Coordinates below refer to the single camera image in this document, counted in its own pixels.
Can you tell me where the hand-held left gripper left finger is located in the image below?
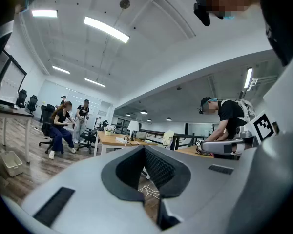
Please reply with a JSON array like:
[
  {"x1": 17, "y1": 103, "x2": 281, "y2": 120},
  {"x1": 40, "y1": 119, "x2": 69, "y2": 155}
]
[{"x1": 1, "y1": 145, "x2": 162, "y2": 234}]

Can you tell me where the grey desk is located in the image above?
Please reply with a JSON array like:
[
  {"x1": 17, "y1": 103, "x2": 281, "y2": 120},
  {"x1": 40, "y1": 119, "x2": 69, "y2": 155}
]
[{"x1": 0, "y1": 103, "x2": 35, "y2": 164}]

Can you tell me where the white plastic bin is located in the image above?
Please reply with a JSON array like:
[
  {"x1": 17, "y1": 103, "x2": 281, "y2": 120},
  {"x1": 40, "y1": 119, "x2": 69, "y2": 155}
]
[{"x1": 0, "y1": 151, "x2": 24, "y2": 177}]

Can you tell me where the black railing with wooden handrail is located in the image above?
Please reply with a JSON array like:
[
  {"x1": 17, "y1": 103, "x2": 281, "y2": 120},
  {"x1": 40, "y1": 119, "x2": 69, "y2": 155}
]
[{"x1": 111, "y1": 122, "x2": 210, "y2": 151}]

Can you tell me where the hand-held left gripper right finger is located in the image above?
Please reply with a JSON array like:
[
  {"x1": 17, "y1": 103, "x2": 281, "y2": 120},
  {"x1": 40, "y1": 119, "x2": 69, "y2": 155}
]
[{"x1": 144, "y1": 145, "x2": 259, "y2": 234}]

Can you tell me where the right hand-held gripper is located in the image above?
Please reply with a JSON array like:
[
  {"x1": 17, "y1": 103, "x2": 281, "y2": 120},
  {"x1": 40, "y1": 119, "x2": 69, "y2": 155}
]
[{"x1": 201, "y1": 110, "x2": 280, "y2": 156}]

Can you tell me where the white power strip cable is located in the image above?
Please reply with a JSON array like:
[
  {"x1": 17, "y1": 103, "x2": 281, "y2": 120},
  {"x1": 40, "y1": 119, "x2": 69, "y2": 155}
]
[{"x1": 137, "y1": 184, "x2": 161, "y2": 200}]

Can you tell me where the black office chair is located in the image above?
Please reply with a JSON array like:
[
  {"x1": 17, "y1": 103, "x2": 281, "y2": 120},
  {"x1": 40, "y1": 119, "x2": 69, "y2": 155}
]
[
  {"x1": 38, "y1": 103, "x2": 64, "y2": 155},
  {"x1": 15, "y1": 89, "x2": 28, "y2": 109},
  {"x1": 26, "y1": 95, "x2": 39, "y2": 115},
  {"x1": 76, "y1": 127, "x2": 100, "y2": 155}
]

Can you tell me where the wooden table with white frame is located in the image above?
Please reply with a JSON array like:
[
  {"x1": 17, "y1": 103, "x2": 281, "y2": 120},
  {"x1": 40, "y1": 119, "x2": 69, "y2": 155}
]
[{"x1": 175, "y1": 145, "x2": 214, "y2": 158}]

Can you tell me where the black head-mounted camera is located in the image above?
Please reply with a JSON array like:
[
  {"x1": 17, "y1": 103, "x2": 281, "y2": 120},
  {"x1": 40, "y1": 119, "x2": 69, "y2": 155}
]
[{"x1": 191, "y1": 0, "x2": 211, "y2": 27}]

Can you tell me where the cream cloth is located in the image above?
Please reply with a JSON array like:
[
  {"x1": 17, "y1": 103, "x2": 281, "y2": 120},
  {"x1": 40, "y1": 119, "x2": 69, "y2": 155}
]
[{"x1": 163, "y1": 130, "x2": 175, "y2": 147}]

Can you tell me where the long ceiling light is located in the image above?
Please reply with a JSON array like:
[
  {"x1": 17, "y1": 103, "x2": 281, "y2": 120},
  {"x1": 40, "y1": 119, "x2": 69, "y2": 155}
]
[
  {"x1": 84, "y1": 16, "x2": 130, "y2": 44},
  {"x1": 84, "y1": 77, "x2": 106, "y2": 88},
  {"x1": 243, "y1": 67, "x2": 254, "y2": 90},
  {"x1": 31, "y1": 9, "x2": 59, "y2": 19},
  {"x1": 51, "y1": 65, "x2": 71, "y2": 75}
]

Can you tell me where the white table lamp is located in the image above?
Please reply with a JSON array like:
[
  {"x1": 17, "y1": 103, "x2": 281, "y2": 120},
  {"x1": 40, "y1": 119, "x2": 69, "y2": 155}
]
[{"x1": 126, "y1": 120, "x2": 140, "y2": 141}]

